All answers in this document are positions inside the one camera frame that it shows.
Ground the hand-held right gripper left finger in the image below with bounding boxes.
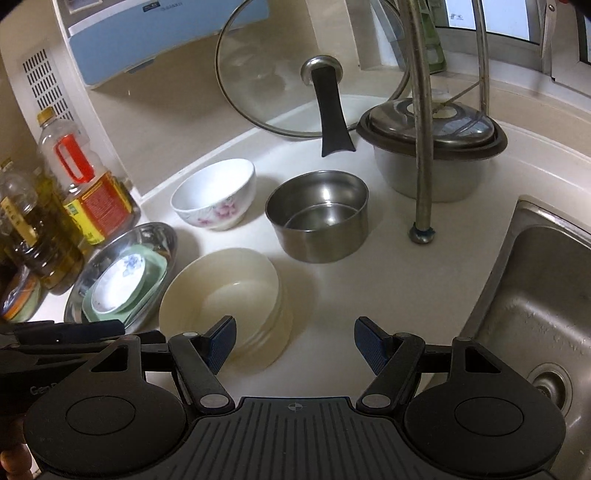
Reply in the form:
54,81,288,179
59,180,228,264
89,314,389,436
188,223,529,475
90,316,238,414

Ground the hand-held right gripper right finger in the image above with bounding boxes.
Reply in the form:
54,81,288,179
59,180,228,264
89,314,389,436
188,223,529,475
355,316,502,413

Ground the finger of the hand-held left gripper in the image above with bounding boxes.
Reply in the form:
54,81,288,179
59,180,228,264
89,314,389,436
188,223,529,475
11,320,126,344
0,331,167,370

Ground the cream plastic bowl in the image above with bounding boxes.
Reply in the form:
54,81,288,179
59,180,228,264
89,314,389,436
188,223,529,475
158,248,294,370

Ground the small white blue-flower saucer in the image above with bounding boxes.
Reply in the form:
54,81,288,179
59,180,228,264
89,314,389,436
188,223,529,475
91,254,146,313

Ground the green rectangular tray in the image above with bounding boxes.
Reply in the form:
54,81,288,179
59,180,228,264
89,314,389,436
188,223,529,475
82,244,168,322

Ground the large shallow steel plate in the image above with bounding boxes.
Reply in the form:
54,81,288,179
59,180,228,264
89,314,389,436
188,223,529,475
64,222,178,324

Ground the straight-sided steel bowl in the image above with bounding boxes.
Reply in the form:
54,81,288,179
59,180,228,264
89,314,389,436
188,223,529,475
264,170,370,264

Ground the white floral ceramic bowl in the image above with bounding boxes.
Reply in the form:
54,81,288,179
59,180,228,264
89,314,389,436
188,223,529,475
171,158,257,232

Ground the person's left hand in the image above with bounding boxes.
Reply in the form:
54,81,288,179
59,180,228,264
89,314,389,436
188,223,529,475
0,418,26,472

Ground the colourful lidded bowl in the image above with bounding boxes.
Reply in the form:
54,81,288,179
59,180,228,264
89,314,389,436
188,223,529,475
0,272,49,324

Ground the dark oil bottle yellow cap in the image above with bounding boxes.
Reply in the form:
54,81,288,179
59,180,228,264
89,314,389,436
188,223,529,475
0,157,86,296

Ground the steel sink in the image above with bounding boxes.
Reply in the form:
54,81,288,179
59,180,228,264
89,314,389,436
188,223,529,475
455,196,591,480

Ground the steel pot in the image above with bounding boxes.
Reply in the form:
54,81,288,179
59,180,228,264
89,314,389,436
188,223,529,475
374,143,485,203

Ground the white vented panel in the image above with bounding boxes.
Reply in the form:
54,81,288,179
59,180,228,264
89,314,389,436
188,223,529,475
21,48,77,123

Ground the green hanging holder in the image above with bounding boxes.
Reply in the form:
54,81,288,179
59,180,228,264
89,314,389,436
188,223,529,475
383,0,446,70

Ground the window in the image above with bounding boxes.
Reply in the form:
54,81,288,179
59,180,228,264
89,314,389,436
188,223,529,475
443,0,591,84

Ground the red-handled bottle with yellow label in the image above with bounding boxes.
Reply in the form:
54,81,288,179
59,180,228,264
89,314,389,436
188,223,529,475
37,107,141,245

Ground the thick metal hose with blue end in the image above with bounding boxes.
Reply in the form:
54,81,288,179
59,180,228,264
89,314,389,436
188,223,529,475
399,0,437,244

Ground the glass lid with black handle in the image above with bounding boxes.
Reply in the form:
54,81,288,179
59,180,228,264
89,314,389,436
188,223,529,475
216,0,411,158

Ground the thin braided metal hose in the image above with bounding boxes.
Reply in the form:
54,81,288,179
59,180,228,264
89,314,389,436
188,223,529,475
471,0,492,121

